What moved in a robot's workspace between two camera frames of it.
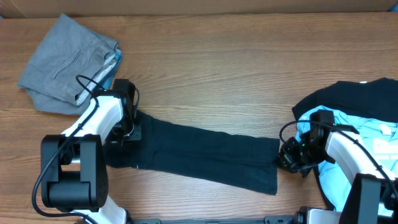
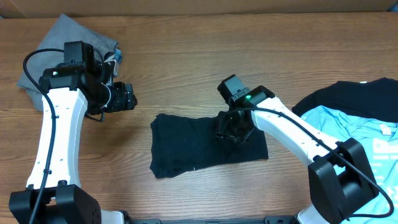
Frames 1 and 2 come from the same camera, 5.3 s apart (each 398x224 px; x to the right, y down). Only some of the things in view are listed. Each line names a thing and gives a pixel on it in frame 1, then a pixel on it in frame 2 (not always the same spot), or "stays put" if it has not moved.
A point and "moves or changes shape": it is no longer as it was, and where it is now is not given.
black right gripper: (286, 155) -> (232, 128)
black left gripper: (136, 135) -> (124, 96)
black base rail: (268, 219) stays put
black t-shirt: (235, 160) moves or changes shape
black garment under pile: (377, 99) stays put
